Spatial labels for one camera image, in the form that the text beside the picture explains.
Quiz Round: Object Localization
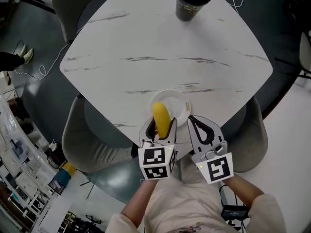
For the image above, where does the white shelf unit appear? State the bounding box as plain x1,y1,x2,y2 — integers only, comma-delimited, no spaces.
0,93,69,233

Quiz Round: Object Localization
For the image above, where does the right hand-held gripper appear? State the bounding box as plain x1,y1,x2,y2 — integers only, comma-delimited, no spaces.
187,115,235,185

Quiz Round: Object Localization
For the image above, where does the white chair with black legs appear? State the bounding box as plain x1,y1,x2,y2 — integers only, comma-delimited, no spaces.
274,31,311,80

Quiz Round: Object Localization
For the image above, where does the grey upholstered chair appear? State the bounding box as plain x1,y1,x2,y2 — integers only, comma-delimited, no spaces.
61,94,144,173
232,95,269,173
52,0,125,45

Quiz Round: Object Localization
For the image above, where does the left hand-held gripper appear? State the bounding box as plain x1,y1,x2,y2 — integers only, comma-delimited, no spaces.
138,117,180,180

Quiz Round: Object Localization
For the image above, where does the black mesh bin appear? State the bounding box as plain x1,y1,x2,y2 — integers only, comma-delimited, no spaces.
47,178,66,195

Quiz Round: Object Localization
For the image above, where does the black waist device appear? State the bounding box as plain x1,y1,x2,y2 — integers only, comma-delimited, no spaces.
220,204,249,220

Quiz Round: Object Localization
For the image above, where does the yellow banana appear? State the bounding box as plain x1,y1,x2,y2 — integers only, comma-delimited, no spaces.
152,101,172,140

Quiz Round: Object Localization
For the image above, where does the person's right forearm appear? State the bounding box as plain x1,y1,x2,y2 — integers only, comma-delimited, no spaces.
222,173,266,204

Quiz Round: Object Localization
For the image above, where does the person's cream printed shirt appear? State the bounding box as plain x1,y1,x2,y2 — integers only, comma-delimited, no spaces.
105,154,288,233

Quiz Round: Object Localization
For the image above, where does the person's left forearm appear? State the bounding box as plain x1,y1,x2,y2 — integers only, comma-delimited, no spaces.
121,178,159,226

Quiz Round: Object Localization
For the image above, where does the teal and yellow bin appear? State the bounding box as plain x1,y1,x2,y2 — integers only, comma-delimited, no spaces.
53,161,77,188

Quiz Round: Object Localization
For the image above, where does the white round plate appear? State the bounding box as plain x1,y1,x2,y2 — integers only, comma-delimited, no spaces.
149,88,192,127

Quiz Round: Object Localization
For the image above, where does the black cup with lid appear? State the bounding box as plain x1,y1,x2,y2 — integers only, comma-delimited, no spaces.
175,0,213,22

